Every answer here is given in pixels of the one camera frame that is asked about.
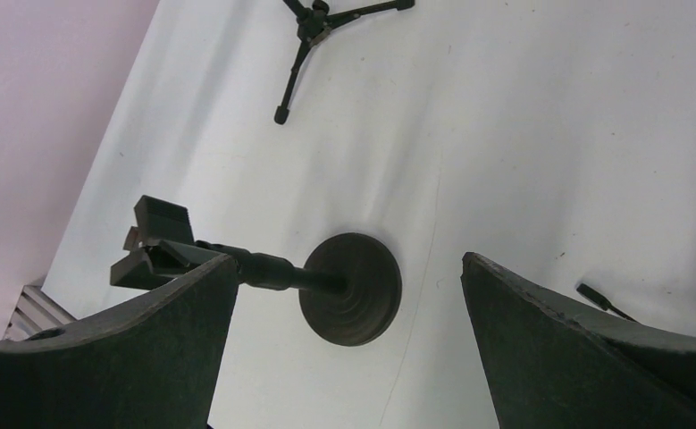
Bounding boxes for black small tripod stand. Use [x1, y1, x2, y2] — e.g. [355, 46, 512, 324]
[274, 0, 415, 125]

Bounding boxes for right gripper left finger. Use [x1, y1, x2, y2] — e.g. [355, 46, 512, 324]
[0, 256, 239, 428]

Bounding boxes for black round-base mic stand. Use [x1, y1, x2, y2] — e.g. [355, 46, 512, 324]
[110, 196, 402, 347]

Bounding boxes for black shock-mount tripod stand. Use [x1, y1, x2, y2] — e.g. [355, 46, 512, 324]
[576, 283, 636, 323]

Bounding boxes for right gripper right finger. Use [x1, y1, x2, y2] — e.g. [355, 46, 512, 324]
[461, 252, 696, 428]

